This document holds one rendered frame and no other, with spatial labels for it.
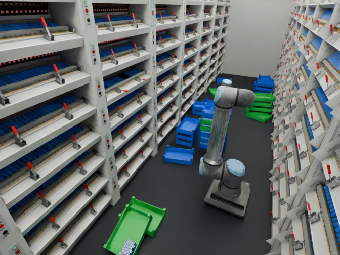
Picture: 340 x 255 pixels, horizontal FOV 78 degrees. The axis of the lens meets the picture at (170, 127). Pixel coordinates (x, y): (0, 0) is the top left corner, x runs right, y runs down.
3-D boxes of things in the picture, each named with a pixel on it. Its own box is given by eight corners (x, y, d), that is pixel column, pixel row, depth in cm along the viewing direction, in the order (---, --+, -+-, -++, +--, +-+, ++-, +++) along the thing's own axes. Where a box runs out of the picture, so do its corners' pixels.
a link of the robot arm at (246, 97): (260, 91, 127) (247, 89, 191) (239, 88, 129) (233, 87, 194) (255, 110, 129) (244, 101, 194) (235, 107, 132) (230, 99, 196)
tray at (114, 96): (150, 81, 184) (153, 71, 178) (105, 107, 136) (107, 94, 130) (131, 71, 187) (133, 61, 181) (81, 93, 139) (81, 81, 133)
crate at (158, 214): (166, 215, 164) (166, 208, 160) (154, 238, 148) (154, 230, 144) (133, 202, 174) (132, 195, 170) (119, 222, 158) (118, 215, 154)
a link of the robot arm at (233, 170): (241, 189, 160) (247, 173, 150) (218, 184, 163) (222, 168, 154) (241, 176, 172) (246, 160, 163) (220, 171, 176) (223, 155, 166)
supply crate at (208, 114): (230, 113, 232) (232, 106, 228) (229, 121, 215) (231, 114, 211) (204, 109, 239) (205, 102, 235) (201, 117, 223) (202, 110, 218)
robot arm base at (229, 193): (244, 187, 175) (246, 178, 170) (236, 202, 162) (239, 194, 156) (222, 177, 184) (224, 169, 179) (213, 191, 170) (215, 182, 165)
